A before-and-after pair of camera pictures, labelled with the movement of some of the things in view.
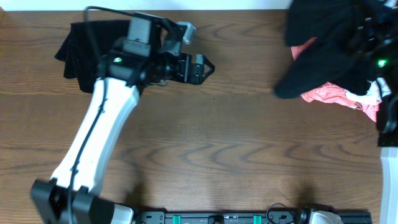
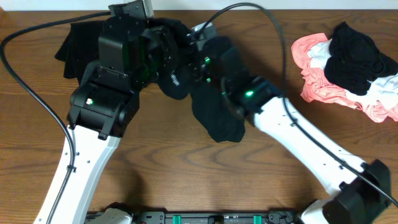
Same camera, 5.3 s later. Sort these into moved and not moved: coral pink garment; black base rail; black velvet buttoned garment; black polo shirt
Moved: black polo shirt
Not moved: black base rail; black velvet buttoned garment; coral pink garment
